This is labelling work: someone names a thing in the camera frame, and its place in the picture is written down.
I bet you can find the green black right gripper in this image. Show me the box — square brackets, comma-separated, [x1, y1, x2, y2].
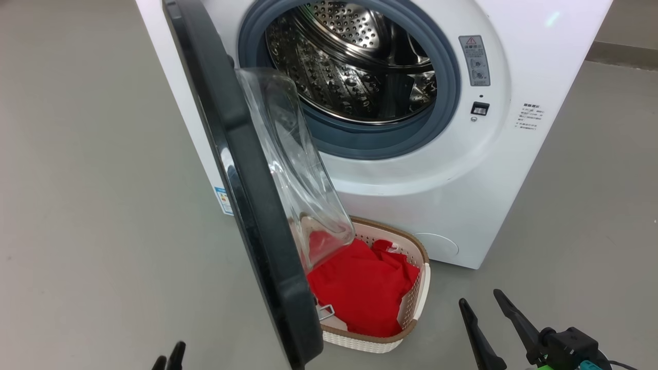
[459, 289, 612, 370]

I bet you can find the red cloth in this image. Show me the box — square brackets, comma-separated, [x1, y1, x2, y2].
[307, 231, 421, 338]

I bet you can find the black round glass washer door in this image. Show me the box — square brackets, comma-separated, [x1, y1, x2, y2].
[162, 0, 356, 370]

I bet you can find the cream perforated laundry basket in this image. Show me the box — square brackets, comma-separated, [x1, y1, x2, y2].
[298, 216, 431, 354]

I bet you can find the white washing machine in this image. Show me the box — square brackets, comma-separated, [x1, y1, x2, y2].
[135, 0, 613, 270]

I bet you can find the stainless steel washing machine drum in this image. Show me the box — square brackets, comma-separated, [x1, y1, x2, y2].
[265, 0, 437, 125]

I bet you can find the round white filter cover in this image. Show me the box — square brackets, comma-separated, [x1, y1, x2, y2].
[414, 233, 459, 257]

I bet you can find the blue energy label sticker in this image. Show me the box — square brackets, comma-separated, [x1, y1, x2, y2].
[214, 186, 234, 215]

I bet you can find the grey warning sticker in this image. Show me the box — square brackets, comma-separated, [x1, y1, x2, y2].
[459, 35, 491, 87]

